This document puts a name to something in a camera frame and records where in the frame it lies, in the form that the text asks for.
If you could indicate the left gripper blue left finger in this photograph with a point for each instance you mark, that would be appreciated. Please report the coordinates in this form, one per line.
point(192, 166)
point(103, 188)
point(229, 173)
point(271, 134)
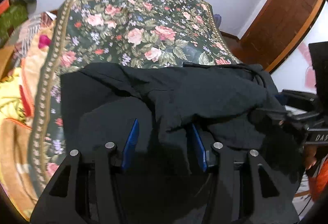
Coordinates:
point(125, 151)

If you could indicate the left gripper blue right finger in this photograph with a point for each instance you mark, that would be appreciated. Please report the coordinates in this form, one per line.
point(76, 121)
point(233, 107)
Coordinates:
point(202, 142)

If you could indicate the orange box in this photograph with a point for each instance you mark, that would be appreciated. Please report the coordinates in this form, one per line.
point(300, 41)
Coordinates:
point(4, 5)

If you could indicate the brown wooden door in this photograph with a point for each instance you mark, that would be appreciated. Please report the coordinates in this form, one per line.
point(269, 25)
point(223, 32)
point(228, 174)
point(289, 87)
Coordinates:
point(276, 30)

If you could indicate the black zip hoodie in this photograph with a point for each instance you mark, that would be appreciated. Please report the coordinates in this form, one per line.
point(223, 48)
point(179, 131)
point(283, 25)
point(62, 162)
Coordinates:
point(258, 163)

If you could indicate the floral green bedspread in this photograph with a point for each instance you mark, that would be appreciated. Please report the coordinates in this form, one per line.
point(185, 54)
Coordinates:
point(143, 34)

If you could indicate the green patterned box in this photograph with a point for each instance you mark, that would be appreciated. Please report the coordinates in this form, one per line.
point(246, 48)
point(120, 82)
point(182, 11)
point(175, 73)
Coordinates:
point(13, 17)

